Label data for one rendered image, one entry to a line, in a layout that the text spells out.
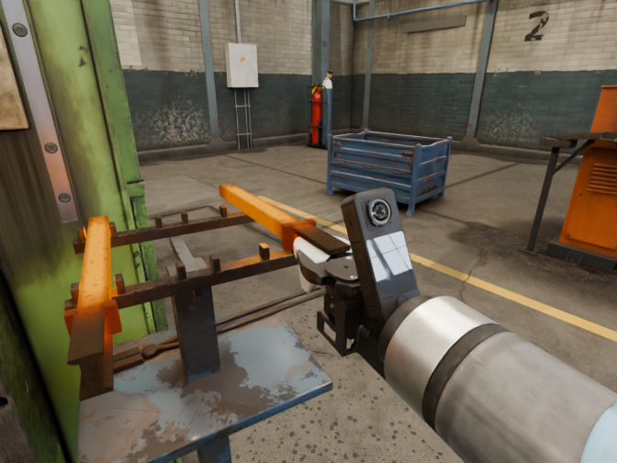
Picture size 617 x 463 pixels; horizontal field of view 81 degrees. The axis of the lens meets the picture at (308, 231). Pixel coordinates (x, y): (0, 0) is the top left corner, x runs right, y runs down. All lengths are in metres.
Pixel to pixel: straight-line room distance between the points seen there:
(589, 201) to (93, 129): 3.12
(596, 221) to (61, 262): 3.21
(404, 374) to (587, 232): 3.15
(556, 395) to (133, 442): 0.57
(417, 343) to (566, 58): 7.34
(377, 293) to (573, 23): 7.37
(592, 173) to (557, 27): 4.64
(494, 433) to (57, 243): 0.84
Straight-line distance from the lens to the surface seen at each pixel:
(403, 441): 1.63
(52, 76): 0.87
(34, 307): 0.97
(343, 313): 0.35
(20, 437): 0.90
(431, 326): 0.28
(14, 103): 0.84
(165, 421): 0.68
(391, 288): 0.32
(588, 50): 7.48
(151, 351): 0.80
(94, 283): 0.50
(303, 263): 0.38
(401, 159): 3.85
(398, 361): 0.29
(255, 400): 0.67
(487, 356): 0.26
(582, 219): 3.37
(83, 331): 0.40
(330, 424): 1.64
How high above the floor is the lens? 1.26
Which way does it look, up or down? 22 degrees down
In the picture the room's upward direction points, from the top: straight up
